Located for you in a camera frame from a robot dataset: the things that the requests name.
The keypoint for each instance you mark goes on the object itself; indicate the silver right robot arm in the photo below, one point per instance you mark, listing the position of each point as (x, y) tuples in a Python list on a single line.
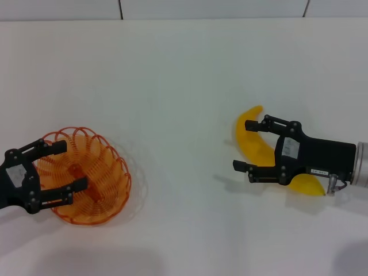
[(361, 162)]

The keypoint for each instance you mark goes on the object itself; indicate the yellow banana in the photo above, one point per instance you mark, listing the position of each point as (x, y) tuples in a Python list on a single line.
[(251, 145)]

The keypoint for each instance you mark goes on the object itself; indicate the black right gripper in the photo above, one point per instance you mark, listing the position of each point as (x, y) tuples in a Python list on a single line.
[(319, 155)]

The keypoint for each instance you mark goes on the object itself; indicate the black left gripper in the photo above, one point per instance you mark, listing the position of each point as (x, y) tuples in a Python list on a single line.
[(17, 184)]

